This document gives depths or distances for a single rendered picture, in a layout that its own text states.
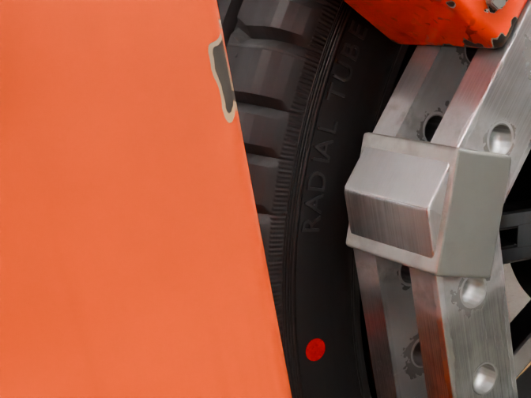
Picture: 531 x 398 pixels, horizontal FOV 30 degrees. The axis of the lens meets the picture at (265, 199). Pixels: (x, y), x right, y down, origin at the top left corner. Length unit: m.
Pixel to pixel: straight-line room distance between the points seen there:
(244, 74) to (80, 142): 0.26
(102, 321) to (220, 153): 0.05
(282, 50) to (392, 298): 0.13
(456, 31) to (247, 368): 0.22
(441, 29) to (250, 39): 0.10
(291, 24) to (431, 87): 0.07
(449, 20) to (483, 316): 0.13
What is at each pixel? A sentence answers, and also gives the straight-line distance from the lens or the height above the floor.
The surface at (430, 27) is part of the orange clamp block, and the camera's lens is 0.46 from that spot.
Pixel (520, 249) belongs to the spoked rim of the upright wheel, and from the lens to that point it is 0.63.
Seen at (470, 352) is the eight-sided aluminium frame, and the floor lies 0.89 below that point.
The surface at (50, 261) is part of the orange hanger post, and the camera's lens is 0.24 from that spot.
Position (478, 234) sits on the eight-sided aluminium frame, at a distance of 0.44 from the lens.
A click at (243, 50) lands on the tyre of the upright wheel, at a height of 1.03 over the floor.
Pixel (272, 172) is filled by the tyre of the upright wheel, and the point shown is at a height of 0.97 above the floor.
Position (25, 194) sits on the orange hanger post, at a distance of 0.23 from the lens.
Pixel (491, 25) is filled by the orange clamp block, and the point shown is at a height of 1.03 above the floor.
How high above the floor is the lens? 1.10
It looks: 17 degrees down
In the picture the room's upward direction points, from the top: 11 degrees counter-clockwise
